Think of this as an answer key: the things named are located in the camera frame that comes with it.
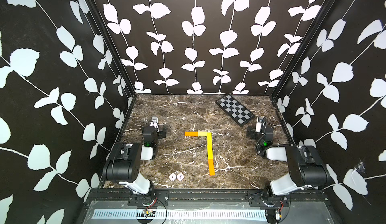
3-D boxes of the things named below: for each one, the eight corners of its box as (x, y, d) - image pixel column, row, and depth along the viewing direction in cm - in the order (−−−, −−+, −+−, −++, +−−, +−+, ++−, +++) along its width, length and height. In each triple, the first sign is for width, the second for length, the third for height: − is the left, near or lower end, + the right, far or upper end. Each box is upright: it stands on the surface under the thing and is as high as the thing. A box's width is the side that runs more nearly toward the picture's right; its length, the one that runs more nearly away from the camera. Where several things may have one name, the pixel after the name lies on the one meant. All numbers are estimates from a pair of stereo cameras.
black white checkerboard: (241, 127, 103) (242, 125, 101) (215, 102, 118) (216, 100, 116) (255, 117, 109) (256, 115, 107) (229, 95, 123) (229, 93, 121)
